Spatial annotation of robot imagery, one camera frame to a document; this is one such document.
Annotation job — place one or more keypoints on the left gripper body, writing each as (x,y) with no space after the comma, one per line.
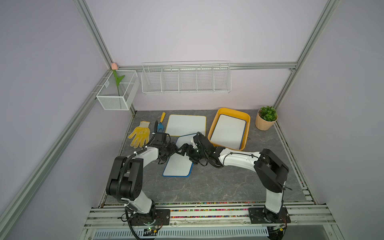
(169,151)

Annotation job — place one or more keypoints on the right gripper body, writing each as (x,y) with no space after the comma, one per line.
(195,154)

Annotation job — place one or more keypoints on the yellow-framed whiteboard back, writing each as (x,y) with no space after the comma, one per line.
(180,125)

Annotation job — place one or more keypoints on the blue-framed whiteboard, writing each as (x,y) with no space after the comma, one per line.
(177,165)
(229,132)

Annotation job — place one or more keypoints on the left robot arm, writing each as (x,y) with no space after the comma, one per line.
(125,181)

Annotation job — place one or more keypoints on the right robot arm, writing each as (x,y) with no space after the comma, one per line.
(271,170)

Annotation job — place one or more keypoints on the yellow plastic storage box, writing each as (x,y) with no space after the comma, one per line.
(236,114)

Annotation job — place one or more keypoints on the yellow work glove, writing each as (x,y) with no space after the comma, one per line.
(140,135)

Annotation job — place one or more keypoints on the white mesh corner basket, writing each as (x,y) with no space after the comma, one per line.
(108,94)

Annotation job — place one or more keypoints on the potted green plant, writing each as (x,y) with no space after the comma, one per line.
(266,118)

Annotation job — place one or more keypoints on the artificial pink tulip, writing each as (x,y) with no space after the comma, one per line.
(118,78)

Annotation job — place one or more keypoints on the blue garden fork yellow handle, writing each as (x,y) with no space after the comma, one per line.
(160,127)

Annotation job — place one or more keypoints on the white wire wall shelf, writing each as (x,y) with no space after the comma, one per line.
(186,77)

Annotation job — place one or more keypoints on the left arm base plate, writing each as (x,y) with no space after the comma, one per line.
(158,217)

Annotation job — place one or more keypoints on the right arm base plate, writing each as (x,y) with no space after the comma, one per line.
(263,216)

